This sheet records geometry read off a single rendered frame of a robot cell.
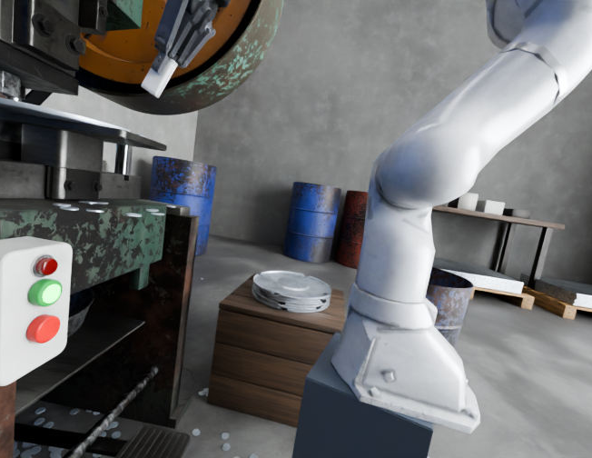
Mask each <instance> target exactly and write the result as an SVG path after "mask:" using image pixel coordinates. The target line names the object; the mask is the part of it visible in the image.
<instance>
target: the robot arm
mask: <svg viewBox="0 0 592 458"><path fill-rule="evenodd" d="M230 2H231V0H167V2H166V5H165V8H164V10H163V15H162V18H161V21H160V23H159V25H158V28H157V31H156V34H155V37H154V41H155V42H156V43H157V44H158V45H157V44H155V45H154V47H155V48H156V49H157V50H159V53H158V55H157V56H156V57H155V60H154V61H153V63H152V67H151V69H150V70H149V72H148V74H147V76H146V77H145V78H144V80H143V83H142V84H141V87H142V88H143V89H145V90H146V91H148V92H149V93H151V94H152V95H154V96H156V97H157V98H159V97H160V95H161V93H162V91H163V89H164V87H165V86H166V85H167V83H168V81H169V79H170V78H171V76H172V74H173V72H174V70H175V68H176V67H177V66H179V67H181V68H182V69H183V68H184V67H187V65H188V64H189V63H190V62H191V61H192V60H193V58H194V57H195V56H196V55H197V54H198V52H199V51H200V50H201V49H202V47H203V46H204V45H205V43H206V42H207V41H208V40H209V39H210V38H212V37H213V36H214V35H215V32H216V31H215V30H214V29H213V28H212V20H213V19H214V18H215V16H216V13H217V10H218V8H220V7H227V6H228V4H229V3H230ZM485 3H486V8H487V18H486V20H487V30H488V37H489V39H490V40H491V42H492V43H493V45H494V46H496V47H498V48H500V49H501V51H500V52H499V53H497V54H496V55H495V56H494V57H492V58H491V59H490V60H489V61H488V62H486V63H485V64H484V65H483V66H482V67H480V69H479V70H478V71H477V72H476V73H474V74H473V75H472V76H471V77H470V78H468V79H467V80H466V81H465V82H464V83H463V84H461V85H460V86H459V87H458V88H457V89H455V90H454V91H453V92H452V93H451V94H450V95H448V96H447V97H446V98H445V99H444V100H442V101H441V102H440V103H439V104H438V105H436V106H435V107H434V108H433V109H432V110H431V111H429V112H428V113H427V114H426V115H424V116H423V117H422V118H421V119H420V120H418V122H417V123H416V124H414V125H413V126H412V127H411V128H410V129H409V130H407V131H406V132H405V133H404V134H403V135H401V136H400V137H399V138H398V139H397V140H396V141H395V142H394V143H393V144H391V145H390V146H389V147H387V148H386V149H385V150H384V151H383V152H382V153H381V154H380V155H379V156H378V157H377V158H376V159H375V160H374V161H373V165H372V170H371V175H370V183H369V190H368V199H367V208H366V217H365V226H364V235H363V241H362V246H361V250H360V259H359V264H358V269H357V273H356V278H355V282H354V283H353V284H352V286H351V289H350V297H349V302H348V314H347V317H346V320H345V323H344V325H343V328H342V331H341V334H340V339H339V341H338V344H337V347H336V349H335V352H334V354H333V356H332V358H331V363H332V364H333V366H334V367H335V369H336V371H337V372H338V374H339V376H340V377H341V378H342V379H343V380H344V381H345V382H346V383H347V384H348V385H349V386H350V388H351V390H352V391H353V392H354V393H355V395H356V397H357V398H358V400H359V401H360V402H363V403H368V404H371V405H375V406H378V407H381V408H384V409H387V410H391V411H393V412H396V413H402V414H406V415H408V416H411V417H415V418H418V419H420V420H424V421H427V422H430V423H435V424H439V425H442V426H445V427H448V428H451V429H454V430H458V431H461V432H463V433H469V434H471V433H472V432H473V431H474V429H475V428H476V427H477V426H478V425H479V424H480V413H479V407H478V403H477V399H476V395H475V394H474V393H473V392H472V391H471V389H470V388H469V386H468V380H467V379H466V375H465V371H464V367H463V362H462V360H461V359H460V357H459V355H458V354H457V352H456V351H455V349H454V348H453V347H452V346H451V345H450V344H449V342H448V341H447V340H446V339H445V338H444V337H443V336H442V334H441V333H440V332H439V331H438V330H437V329H436V328H435V327H434V324H435V320H436V316H437V307H435V306H434V305H433V304H432V303H431V302H430V301H429V300H428V299H427V298H426V292H427V289H428V284H429V277H430V272H431V268H432V264H433V259H434V255H435V248H434V244H433V239H432V230H431V221H430V215H431V210H432V207H433V206H436V205H440V204H446V203H448V202H450V201H452V200H454V199H456V198H458V197H460V196H462V195H464V194H465V193H466V192H467V191H468V190H469V189H470V188H471V186H472V185H473V184H474V183H475V180H476V178H477V175H478V173H479V172H480V171H481V169H482V168H483V167H484V166H485V165H486V164H487V163H488V162H489V161H490V160H491V159H492V157H493V156H494V155H495V154H496V153H497V152H498V151H499V150H500V149H501V148H503V147H504V146H505V145H507V144H508V143H509V142H511V141H512V140H513V139H515V138H516V137H517V136H518V135H520V134H521V133H523V132H524V131H525V130H526V129H528V128H529V127H530V126H532V125H533V124H534V123H535V122H536V121H537V120H539V119H540V118H541V117H542V116H544V115H545V114H547V113H548V112H549V111H550V110H552V108H553V107H555V106H556V105H557V104H558V103H559V102H560V101H561V100H562V99H563V98H564V97H566V96H567V95H568V94H569V93H570V92H571V91H572V90H573V89H574V88H575V87H576V86H577V85H578V84H579V83H580V82H581V81H582V79H583V78H584V77H585V76H586V75H587V74H588V73H589V72H590V71H591V69H592V0H485Z"/></svg>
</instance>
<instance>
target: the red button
mask: <svg viewBox="0 0 592 458"><path fill-rule="evenodd" d="M60 324H61V322H60V319H59V318H58V317H57V316H54V315H50V314H43V315H40V316H38V317H36V318H35V319H34V320H33V321H32V322H31V323H30V325H29V327H28V329H27V332H26V336H27V339H28V340H29V341H31V342H35V343H40V344H43V343H46V342H48V341H50V340H51V339H53V338H54V337H55V336H56V334H57V333H58V331H59V329H60Z"/></svg>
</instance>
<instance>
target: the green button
mask: <svg viewBox="0 0 592 458"><path fill-rule="evenodd" d="M52 284H57V285H59V286H60V289H61V292H60V294H59V296H58V298H57V299H56V300H55V301H53V302H52V303H46V302H45V301H44V300H43V294H44V290H45V289H46V288H47V287H48V286H50V285H52ZM62 291H63V287H62V284H61V283H60V282H59V281H57V280H54V279H48V278H45V279H41V280H39V281H37V282H36V283H35V284H34V285H33V286H32V287H31V289H30V291H29V294H28V300H29V302H30V303H31V304H33V305H37V306H42V307H47V306H50V305H52V304H54V303H55V302H56V301H57V300H58V299H59V298H60V296H61V294H62Z"/></svg>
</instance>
